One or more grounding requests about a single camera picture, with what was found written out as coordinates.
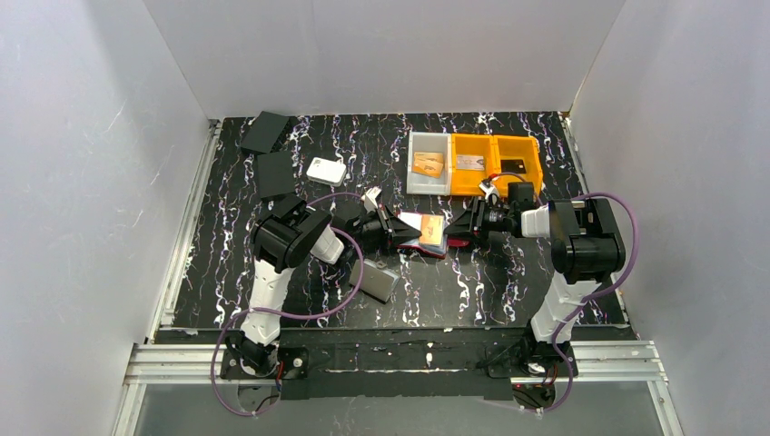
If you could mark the silver VIP credit card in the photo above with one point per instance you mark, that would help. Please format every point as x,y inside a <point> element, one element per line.
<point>470,162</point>

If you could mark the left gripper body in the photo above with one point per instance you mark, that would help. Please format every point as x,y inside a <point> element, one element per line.
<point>385,228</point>

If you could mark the black box near device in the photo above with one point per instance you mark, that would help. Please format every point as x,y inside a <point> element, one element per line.
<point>275,176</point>

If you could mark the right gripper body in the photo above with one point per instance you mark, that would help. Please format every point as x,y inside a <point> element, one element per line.
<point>472,218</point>

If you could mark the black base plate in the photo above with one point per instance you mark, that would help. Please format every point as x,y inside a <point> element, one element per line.
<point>380,362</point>

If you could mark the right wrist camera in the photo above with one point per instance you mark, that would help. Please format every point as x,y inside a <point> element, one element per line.
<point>490,191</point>

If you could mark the black box far corner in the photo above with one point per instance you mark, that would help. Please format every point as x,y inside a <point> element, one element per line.
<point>267,133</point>

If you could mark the orange credit card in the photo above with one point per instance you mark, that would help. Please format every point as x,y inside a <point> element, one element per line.
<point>428,156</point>
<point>428,168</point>
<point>432,229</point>

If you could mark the black VIP credit card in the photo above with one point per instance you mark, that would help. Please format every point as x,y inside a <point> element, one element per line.
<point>513,166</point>

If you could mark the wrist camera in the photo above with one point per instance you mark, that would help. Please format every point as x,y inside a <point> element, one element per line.
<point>490,191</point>
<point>371,199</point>

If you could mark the white plastic bin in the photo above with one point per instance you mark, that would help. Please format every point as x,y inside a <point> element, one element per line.
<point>433,143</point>

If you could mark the aluminium frame rail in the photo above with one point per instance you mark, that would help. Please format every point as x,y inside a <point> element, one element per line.
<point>173,389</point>

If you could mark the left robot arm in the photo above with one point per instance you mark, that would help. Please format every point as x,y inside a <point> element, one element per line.
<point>282,238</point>

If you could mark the orange credit card in bin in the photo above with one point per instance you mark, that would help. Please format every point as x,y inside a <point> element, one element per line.
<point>428,156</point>

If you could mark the silver metal card case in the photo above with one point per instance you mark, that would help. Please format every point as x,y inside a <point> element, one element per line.
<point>374,279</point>

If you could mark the yellow right plastic bin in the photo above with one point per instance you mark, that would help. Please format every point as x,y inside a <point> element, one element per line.
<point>520,155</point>

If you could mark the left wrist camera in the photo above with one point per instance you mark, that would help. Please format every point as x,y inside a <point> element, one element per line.
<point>371,199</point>

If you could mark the red leather card holder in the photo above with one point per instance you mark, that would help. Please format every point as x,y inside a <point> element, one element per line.
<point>413,219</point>

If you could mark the white square device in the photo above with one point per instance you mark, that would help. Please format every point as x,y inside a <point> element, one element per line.
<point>326,171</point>

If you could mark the yellow middle plastic bin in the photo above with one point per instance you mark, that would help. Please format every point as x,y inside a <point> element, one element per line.
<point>466,183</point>

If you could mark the yellow plastic bin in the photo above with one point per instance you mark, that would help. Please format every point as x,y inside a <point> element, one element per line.
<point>466,183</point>
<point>520,155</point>

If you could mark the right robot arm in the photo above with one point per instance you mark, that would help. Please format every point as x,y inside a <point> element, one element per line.
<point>586,248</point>

